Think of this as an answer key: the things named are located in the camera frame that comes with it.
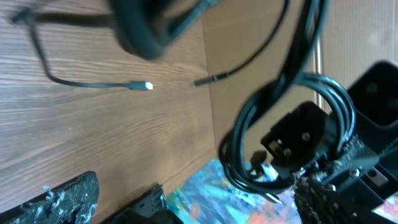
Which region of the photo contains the black cable bundle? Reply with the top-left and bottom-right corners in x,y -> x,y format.
11,0 -> 357,205

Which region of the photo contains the colourful painted backdrop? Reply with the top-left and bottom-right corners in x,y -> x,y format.
166,158 -> 398,224

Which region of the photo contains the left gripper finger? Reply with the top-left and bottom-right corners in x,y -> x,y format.
1,171 -> 100,224

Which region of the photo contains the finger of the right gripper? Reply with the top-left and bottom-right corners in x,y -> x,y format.
298,134 -> 379,183
294,177 -> 396,224

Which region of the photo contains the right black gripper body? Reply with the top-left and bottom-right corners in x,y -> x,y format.
320,111 -> 398,224

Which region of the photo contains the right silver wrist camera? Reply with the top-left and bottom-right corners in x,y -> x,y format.
348,61 -> 397,126

